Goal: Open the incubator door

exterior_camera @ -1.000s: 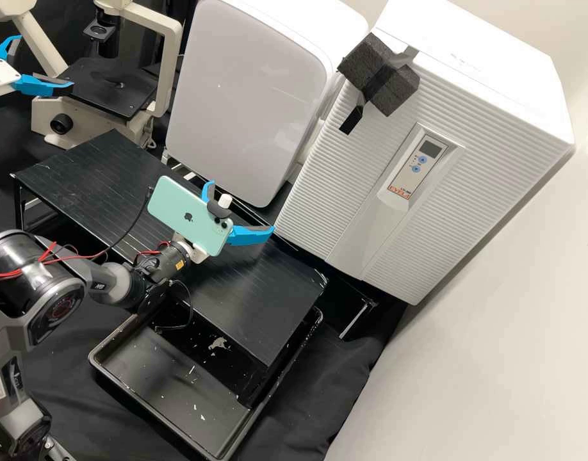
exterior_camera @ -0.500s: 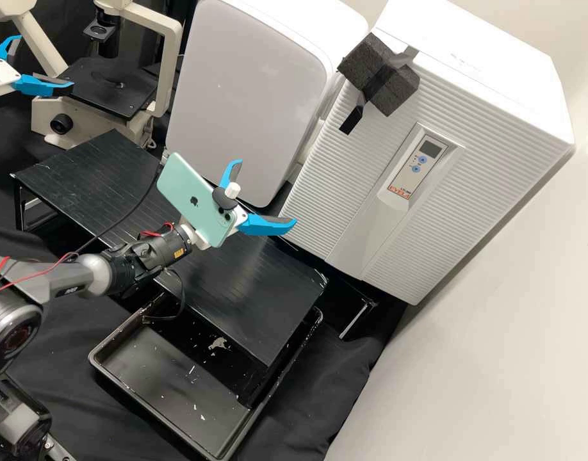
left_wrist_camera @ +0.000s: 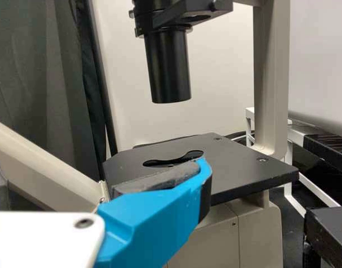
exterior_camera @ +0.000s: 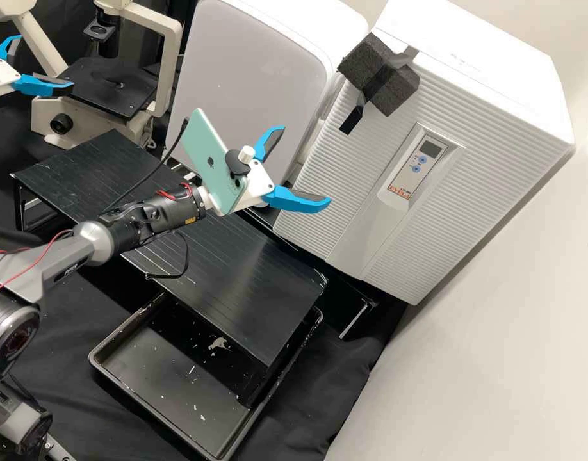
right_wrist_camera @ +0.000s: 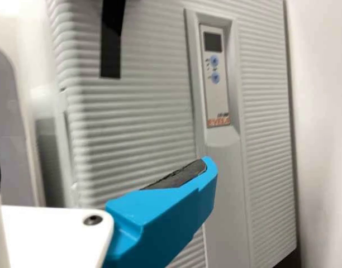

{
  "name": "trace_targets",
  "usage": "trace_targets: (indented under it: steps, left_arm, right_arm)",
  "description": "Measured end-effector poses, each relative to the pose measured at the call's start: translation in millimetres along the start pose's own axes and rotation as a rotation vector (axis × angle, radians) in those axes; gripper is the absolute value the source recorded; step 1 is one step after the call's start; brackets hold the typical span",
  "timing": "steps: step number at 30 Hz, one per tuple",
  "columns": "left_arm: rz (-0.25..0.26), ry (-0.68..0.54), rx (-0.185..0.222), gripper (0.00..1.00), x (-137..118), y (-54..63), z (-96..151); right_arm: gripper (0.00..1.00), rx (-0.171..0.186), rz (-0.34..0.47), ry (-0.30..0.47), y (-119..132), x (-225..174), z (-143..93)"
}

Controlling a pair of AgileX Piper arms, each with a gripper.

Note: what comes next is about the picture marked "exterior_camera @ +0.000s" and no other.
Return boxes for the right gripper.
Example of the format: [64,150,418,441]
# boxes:
[234,125,333,215]

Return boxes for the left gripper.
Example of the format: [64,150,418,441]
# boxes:
[0,34,76,102]

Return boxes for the white incubator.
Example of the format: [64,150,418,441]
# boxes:
[370,0,576,145]

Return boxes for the cream microscope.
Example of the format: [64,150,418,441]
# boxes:
[0,0,183,147]

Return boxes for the white box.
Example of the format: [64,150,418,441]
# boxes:
[163,0,372,193]

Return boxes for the black platform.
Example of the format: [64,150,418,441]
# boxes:
[9,128,199,232]
[241,211,379,341]
[118,211,329,410]

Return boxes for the black tray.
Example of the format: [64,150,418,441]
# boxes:
[87,290,325,460]

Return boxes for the right wrist camera phone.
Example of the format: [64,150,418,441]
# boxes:
[180,108,257,217]

